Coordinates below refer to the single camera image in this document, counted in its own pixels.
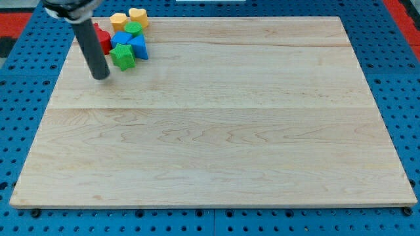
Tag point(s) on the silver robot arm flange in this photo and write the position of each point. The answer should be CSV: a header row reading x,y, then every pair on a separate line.
x,y
73,11

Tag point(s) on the green star block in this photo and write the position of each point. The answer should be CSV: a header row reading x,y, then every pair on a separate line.
x,y
123,56

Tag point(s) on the green circle block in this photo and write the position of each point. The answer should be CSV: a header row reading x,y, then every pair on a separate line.
x,y
133,28

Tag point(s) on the red circle block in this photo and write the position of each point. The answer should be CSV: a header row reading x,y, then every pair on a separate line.
x,y
105,41

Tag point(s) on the red star block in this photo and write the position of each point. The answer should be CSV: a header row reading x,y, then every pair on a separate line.
x,y
96,27

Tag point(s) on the light wooden board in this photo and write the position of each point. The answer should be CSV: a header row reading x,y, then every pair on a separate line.
x,y
270,112

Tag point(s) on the blue triangle block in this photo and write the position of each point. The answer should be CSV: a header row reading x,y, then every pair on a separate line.
x,y
138,44

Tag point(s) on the blue cube block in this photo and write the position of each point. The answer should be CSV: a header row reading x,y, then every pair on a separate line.
x,y
120,37

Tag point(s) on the yellow heart block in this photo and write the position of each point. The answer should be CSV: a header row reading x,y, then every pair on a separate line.
x,y
140,16

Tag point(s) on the yellow hexagon block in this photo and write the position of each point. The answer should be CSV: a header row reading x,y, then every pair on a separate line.
x,y
118,21

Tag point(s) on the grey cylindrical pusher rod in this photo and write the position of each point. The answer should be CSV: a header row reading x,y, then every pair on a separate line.
x,y
90,46

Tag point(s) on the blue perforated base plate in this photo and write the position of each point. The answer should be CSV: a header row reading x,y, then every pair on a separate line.
x,y
389,64

